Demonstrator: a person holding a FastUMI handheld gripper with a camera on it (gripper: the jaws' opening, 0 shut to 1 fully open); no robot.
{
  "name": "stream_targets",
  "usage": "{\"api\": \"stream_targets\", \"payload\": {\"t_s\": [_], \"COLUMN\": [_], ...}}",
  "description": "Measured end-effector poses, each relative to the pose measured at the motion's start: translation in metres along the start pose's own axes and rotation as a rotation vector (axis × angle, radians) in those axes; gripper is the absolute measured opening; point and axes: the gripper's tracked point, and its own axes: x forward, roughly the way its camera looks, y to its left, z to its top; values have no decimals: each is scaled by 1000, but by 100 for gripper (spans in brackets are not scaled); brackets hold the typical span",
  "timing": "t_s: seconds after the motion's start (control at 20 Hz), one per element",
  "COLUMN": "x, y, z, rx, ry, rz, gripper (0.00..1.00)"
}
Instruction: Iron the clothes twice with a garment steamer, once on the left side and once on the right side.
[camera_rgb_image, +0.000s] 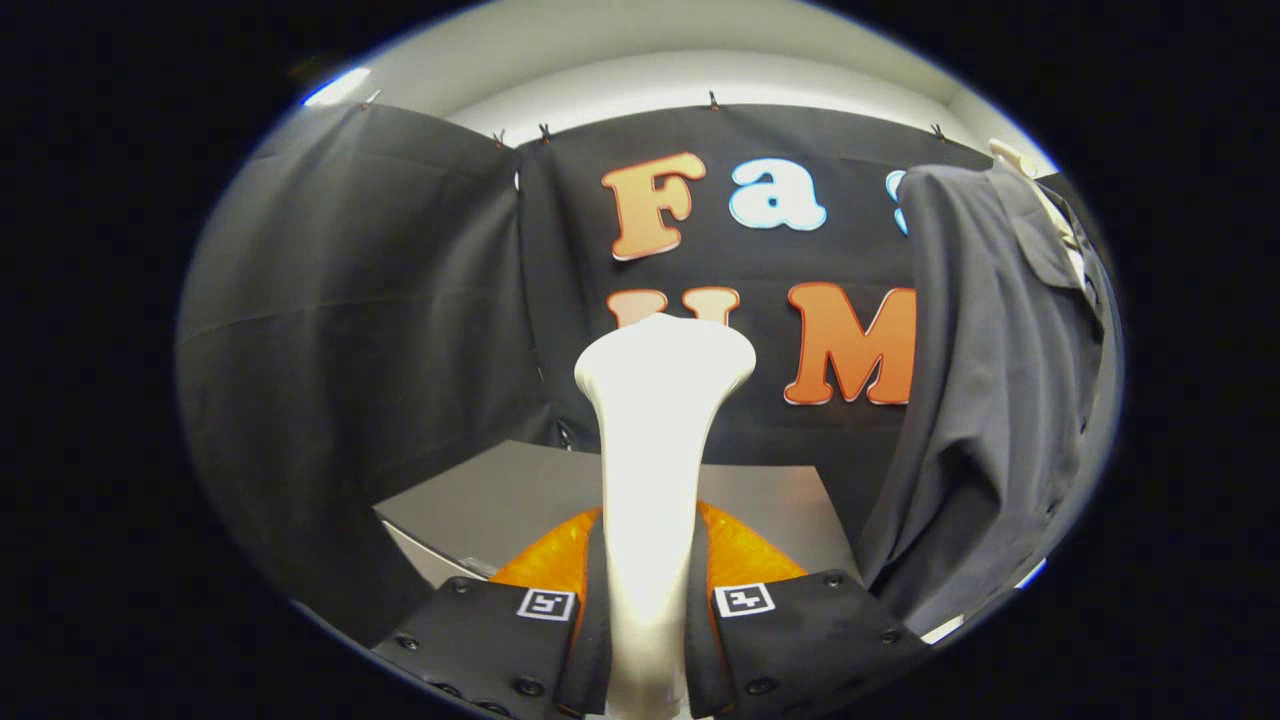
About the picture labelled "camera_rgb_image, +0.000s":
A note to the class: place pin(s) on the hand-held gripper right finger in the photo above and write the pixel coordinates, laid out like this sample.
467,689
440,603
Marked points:
820,640

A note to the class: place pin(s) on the narrow ceiling light strip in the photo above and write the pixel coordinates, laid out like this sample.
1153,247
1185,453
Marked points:
335,87

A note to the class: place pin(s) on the grey drawer cabinet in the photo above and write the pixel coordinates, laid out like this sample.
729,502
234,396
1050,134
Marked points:
500,500

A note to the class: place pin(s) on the white garment steamer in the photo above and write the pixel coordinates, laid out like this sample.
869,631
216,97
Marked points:
650,480

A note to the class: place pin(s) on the black backdrop cloth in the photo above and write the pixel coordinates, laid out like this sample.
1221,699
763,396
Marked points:
350,350

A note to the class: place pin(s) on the grey button shirt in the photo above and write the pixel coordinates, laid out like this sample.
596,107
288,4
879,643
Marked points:
990,400

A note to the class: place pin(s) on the white mannequin torso stand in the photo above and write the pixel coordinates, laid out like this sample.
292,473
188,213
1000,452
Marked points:
1010,155

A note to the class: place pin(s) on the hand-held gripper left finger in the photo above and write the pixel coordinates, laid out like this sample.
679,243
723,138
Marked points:
490,640

